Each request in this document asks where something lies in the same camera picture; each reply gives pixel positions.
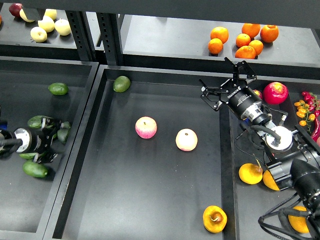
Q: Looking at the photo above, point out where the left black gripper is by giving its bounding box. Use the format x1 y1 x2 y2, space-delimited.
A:
13 117 63 164

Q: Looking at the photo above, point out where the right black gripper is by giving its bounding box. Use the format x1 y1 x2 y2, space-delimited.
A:
199 57 263 119

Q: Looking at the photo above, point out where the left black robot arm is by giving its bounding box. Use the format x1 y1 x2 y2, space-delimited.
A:
0 115 70 164

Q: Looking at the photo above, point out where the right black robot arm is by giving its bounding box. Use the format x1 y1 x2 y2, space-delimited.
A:
201 57 320 240

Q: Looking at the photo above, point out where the dark green avocado right pile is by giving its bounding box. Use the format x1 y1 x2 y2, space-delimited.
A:
57 121 71 144

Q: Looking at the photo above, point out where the green avocado lower pile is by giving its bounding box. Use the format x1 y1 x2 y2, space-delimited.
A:
19 152 37 160

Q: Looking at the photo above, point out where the green avocado left tray top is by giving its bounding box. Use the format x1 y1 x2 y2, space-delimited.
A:
48 82 69 96

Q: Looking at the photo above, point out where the green avocado at tray corner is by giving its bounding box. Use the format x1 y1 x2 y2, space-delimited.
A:
113 75 131 93

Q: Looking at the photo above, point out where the yellow pear shelf front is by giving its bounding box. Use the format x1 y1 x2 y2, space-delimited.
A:
30 26 48 43

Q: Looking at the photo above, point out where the yellow pear shelf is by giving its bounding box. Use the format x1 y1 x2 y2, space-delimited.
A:
54 18 72 36
37 15 55 33
44 8 57 20
30 26 48 43

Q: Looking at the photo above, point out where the yellow pear shelf right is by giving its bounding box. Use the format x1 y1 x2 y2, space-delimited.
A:
54 18 72 36

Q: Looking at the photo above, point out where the yellow pear shelf middle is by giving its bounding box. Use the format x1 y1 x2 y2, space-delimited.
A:
37 15 55 33

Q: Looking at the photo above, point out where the yellow pear shelf top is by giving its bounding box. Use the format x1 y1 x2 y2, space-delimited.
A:
44 8 57 20

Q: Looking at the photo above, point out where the yellow pear under label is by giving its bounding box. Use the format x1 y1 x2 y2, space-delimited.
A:
19 9 35 23

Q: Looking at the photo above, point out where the dark red small apple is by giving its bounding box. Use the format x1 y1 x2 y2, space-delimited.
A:
254 89 263 100

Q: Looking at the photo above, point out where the orange front bottom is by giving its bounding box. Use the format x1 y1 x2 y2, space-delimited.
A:
235 45 256 59

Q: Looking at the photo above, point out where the orange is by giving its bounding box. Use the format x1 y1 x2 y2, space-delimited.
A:
235 45 256 59
207 38 223 55
241 23 261 39
260 25 279 43
210 26 229 44

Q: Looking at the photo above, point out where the orange far left bottom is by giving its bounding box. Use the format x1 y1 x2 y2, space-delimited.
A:
207 38 223 55

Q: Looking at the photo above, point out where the orange centre small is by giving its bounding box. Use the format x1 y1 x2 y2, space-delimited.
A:
235 33 251 48

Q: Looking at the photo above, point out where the orange small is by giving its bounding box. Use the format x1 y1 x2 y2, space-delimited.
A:
249 39 264 56
235 33 251 48

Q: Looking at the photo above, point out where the red pomegranate fruit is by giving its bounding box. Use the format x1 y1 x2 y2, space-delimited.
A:
262 82 289 105

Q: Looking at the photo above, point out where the orange right small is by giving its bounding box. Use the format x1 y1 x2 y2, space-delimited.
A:
249 39 264 56

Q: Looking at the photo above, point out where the orange far left top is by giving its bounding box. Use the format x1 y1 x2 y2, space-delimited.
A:
210 26 229 44

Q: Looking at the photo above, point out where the orange top middle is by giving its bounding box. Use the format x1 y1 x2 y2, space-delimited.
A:
241 23 261 39

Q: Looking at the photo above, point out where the orange top right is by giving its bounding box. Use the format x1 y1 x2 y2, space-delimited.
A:
260 25 279 43

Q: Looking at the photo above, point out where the black left tray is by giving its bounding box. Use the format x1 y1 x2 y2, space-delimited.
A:
0 56 99 240

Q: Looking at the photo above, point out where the black tray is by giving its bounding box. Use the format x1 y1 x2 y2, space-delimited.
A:
0 56 99 240
44 65 237 240
220 76 320 240

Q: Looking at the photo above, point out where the pale yellow pink apple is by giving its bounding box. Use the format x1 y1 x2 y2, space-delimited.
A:
175 128 198 152

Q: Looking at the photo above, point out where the pink red apple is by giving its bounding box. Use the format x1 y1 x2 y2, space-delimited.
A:
135 116 158 139

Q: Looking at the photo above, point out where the red chili pepper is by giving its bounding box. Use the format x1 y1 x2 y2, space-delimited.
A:
310 117 320 142

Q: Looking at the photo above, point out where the black centre tray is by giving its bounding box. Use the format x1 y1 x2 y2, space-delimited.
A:
44 65 237 240

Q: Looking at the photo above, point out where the black right tray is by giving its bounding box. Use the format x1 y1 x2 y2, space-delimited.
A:
220 76 320 240

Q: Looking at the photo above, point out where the black metal shelf upright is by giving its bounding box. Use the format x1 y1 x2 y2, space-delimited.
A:
65 10 124 66

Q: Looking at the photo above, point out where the dark red apple on shelf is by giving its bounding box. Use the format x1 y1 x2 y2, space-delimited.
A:
8 3 23 18

